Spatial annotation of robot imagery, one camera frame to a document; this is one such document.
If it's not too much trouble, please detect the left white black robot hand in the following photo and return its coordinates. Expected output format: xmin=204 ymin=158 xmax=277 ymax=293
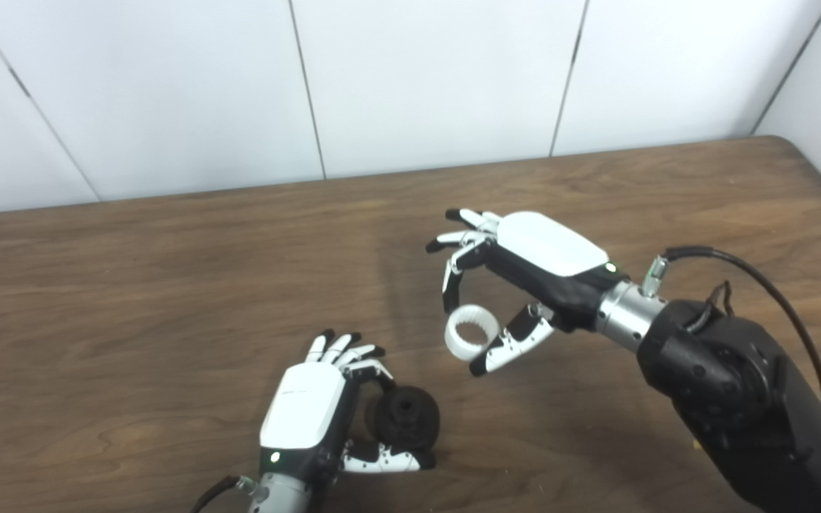
xmin=259 ymin=328 xmax=437 ymax=492

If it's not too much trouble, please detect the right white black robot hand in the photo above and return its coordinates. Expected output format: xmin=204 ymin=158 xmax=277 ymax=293
xmin=425 ymin=207 xmax=629 ymax=378

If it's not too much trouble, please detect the round black part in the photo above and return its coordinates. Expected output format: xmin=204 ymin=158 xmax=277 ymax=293
xmin=366 ymin=385 xmax=442 ymax=452

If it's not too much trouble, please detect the white ring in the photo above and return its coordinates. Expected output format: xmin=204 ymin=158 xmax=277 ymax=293
xmin=445 ymin=304 xmax=502 ymax=361

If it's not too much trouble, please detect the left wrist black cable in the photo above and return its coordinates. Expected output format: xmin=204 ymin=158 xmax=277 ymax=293
xmin=190 ymin=474 xmax=269 ymax=513

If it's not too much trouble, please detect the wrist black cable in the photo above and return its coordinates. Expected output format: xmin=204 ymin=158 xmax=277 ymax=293
xmin=190 ymin=474 xmax=269 ymax=513
xmin=641 ymin=245 xmax=821 ymax=423

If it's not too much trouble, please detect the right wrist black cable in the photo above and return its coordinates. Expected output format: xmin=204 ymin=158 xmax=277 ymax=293
xmin=641 ymin=245 xmax=821 ymax=423

